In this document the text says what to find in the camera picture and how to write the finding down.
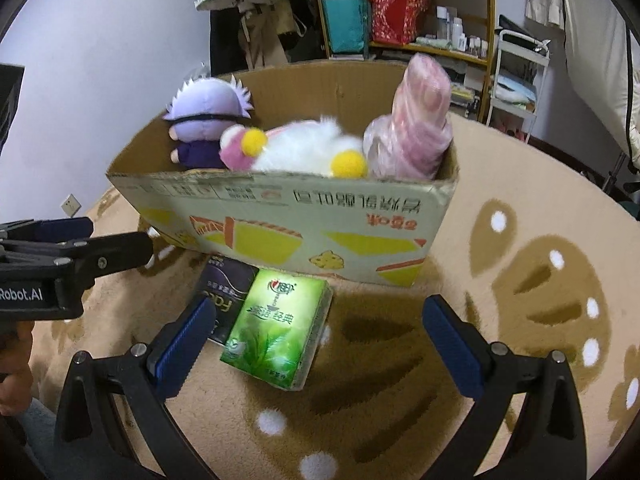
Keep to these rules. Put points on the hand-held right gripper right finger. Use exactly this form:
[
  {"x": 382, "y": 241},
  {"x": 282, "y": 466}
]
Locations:
[{"x": 450, "y": 345}]

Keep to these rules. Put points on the black tissue pack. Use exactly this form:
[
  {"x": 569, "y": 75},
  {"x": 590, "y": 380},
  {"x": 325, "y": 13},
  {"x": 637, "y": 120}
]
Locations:
[{"x": 225, "y": 285}]

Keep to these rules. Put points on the white hanging duvet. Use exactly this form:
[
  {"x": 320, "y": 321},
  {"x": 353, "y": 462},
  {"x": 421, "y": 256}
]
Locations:
[{"x": 595, "y": 60}]

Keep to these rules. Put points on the black hanging clothes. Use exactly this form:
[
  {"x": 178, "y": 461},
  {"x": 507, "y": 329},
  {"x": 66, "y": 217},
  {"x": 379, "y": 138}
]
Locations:
[{"x": 225, "y": 45}]

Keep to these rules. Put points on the person's left hand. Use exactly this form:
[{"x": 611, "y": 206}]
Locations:
[{"x": 15, "y": 395}]

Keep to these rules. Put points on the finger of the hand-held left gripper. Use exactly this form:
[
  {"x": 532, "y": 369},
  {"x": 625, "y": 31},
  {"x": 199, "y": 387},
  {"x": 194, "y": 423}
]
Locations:
[
  {"x": 65, "y": 229},
  {"x": 115, "y": 255}
]

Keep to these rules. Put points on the pink plastic-wrapped roll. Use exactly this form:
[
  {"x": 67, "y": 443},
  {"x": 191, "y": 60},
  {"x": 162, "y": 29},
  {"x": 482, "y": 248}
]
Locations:
[{"x": 420, "y": 110}]

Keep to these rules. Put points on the white-haired doll plush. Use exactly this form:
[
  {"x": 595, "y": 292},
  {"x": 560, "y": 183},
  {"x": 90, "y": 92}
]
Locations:
[{"x": 210, "y": 105}]

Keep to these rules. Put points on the wall socket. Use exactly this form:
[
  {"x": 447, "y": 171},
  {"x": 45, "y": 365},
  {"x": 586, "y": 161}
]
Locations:
[{"x": 70, "y": 204}]

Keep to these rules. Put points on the pile of books and papers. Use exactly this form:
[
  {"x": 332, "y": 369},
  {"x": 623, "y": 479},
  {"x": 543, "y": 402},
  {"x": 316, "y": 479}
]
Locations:
[{"x": 462, "y": 95}]

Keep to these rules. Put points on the beige hanging trousers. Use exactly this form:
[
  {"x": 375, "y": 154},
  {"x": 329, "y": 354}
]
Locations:
[{"x": 265, "y": 35}]

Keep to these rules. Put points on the white fluffy plush toy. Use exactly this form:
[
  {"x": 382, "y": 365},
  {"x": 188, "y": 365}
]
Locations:
[{"x": 300, "y": 147}]

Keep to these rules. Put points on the white trolley cart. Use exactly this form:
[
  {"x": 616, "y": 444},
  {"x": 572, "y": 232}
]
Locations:
[{"x": 520, "y": 39}]

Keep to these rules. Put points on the teal bag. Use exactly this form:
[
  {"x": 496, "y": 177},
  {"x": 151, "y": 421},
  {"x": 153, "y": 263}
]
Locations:
[{"x": 342, "y": 25}]

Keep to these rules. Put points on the beige floral blanket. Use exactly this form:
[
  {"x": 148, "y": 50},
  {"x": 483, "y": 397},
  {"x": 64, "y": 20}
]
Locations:
[{"x": 500, "y": 310}]

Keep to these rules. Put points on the red gift bag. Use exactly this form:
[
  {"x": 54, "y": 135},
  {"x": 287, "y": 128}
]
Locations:
[{"x": 395, "y": 15}]

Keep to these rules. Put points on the cardboard box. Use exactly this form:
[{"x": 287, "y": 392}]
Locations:
[{"x": 280, "y": 215}]

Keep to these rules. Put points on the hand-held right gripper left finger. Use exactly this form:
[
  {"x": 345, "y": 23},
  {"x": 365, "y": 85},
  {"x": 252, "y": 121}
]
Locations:
[{"x": 182, "y": 347}]

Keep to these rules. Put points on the green tissue pack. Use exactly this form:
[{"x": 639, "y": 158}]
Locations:
[{"x": 275, "y": 320}]

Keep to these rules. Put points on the group of small bottles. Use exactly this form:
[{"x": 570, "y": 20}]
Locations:
[{"x": 455, "y": 30}]

